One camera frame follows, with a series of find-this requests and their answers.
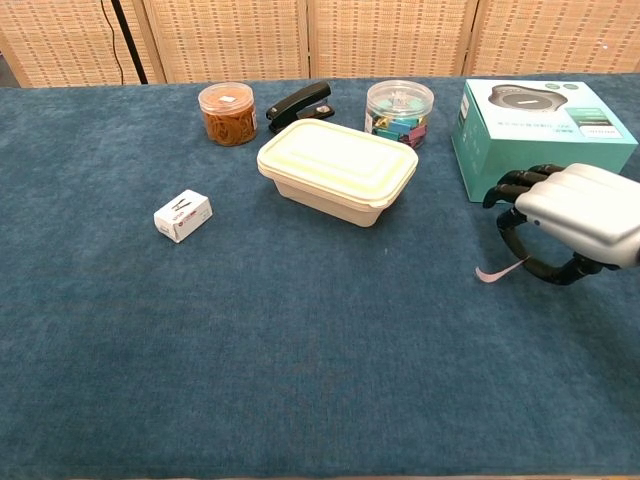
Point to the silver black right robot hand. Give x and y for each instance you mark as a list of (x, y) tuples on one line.
[(585, 205)]

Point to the cream lidded food container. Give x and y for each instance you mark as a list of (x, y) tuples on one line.
[(335, 165)]

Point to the teal cardboard product box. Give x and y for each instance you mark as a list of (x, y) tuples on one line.
[(530, 135)]

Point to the pink paper strip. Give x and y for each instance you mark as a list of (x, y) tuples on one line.
[(492, 276)]

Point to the black stapler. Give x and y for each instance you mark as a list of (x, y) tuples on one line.
[(295, 105)]

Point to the blue velvet tablecloth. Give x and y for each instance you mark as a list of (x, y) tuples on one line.
[(300, 350)]

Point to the small white staples box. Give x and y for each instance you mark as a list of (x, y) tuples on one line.
[(182, 216)]

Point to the black stand pole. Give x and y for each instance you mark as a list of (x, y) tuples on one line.
[(129, 40)]

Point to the clear jar of binder clips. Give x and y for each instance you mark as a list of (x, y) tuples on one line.
[(400, 112)]

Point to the woven bamboo folding screen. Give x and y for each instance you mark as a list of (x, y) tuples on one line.
[(390, 35)]

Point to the clear jar of rubber bands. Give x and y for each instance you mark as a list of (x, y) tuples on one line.
[(227, 117)]

